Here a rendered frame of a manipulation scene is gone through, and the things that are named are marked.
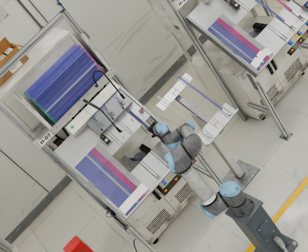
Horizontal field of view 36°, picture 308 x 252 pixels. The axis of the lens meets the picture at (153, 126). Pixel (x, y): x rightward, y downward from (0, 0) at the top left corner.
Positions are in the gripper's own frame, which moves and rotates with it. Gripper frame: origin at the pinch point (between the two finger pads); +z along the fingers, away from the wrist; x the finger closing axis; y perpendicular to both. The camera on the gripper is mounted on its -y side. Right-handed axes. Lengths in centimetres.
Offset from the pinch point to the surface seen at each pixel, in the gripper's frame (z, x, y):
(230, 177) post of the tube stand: 46, -27, -76
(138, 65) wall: 178, -77, 48
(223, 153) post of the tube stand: 21, -31, -53
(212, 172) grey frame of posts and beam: 12, -11, -54
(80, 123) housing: 4, 31, 43
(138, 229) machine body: 43, 57, -47
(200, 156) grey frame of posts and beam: 3.0, -12.0, -36.9
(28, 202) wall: 189, 112, 30
